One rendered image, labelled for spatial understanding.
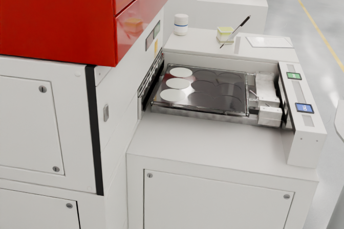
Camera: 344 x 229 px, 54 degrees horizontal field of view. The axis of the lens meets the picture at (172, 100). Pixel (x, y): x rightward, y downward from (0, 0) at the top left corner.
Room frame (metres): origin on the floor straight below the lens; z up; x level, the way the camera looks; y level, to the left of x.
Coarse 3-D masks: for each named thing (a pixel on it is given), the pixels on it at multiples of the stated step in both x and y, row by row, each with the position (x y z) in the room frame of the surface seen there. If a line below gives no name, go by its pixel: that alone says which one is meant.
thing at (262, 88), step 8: (256, 80) 1.37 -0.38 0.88; (264, 80) 1.38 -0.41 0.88; (256, 88) 1.29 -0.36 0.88; (264, 88) 1.30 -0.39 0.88; (272, 88) 1.30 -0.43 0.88; (264, 96) 1.23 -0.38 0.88; (272, 96) 1.23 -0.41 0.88; (256, 104) 1.18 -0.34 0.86; (264, 120) 1.06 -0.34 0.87; (272, 120) 1.05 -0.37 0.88; (280, 120) 1.05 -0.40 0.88
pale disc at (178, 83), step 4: (168, 80) 1.29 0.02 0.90; (172, 80) 1.29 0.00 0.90; (176, 80) 1.29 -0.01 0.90; (180, 80) 1.29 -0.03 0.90; (184, 80) 1.29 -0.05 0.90; (168, 84) 1.25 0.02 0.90; (172, 84) 1.25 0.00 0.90; (176, 84) 1.25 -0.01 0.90; (180, 84) 1.25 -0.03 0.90; (184, 84) 1.26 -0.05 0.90; (188, 84) 1.26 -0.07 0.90; (180, 88) 1.22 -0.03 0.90
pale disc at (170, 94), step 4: (164, 92) 1.18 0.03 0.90; (168, 92) 1.18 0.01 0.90; (172, 92) 1.19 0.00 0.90; (176, 92) 1.19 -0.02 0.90; (180, 92) 1.19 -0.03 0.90; (164, 96) 1.15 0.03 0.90; (168, 96) 1.15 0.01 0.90; (172, 96) 1.15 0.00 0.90; (176, 96) 1.15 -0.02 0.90; (180, 96) 1.16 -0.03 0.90; (184, 96) 1.16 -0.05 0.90; (168, 100) 1.12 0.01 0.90; (172, 100) 1.12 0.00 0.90; (176, 100) 1.12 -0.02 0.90; (180, 100) 1.12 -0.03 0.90
